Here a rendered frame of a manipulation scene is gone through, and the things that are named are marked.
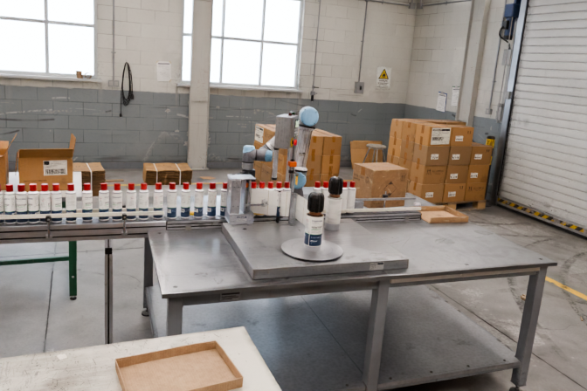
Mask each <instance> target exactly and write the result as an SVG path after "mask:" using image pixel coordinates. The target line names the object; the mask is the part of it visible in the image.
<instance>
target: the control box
mask: <svg viewBox="0 0 587 391"><path fill-rule="evenodd" d="M299 118H300V116H298V115H295V116H293V117H289V116H288V114H282V115H278V116H276V125H275V138H274V147H276V148H284V149H290V148H292V147H295V146H294V145H293V144H292V141H294V140H297V141H298V136H296V137H294V131H296V130H299V128H298V127H297V128H294V127H295V120H296V119H299Z"/></svg>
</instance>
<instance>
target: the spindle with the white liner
mask: <svg viewBox="0 0 587 391"><path fill-rule="evenodd" d="M342 188H343V179H342V178H341V177H337V176H333V177H331V178H330V179H329V183H328V192H329V193H330V195H329V196H328V199H327V208H326V218H325V226H324V228H325V229H326V230H339V229H340V227H339V225H340V220H341V210H342V197H341V194H342Z"/></svg>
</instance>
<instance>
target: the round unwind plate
mask: <svg viewBox="0 0 587 391"><path fill-rule="evenodd" d="M303 246H304V238H295V239H291V240H287V241H285V242H284V243H283V244H282V245H281V249H282V250H283V251H284V252H285V253H286V254H288V255H290V256H292V257H297V258H300V259H306V260H313V261H325V260H332V259H335V258H338V257H340V256H341V255H342V253H343V250H342V248H341V247H340V246H339V245H337V244H334V243H331V242H329V241H326V240H321V250H318V251H309V250H305V249H304V248H303Z"/></svg>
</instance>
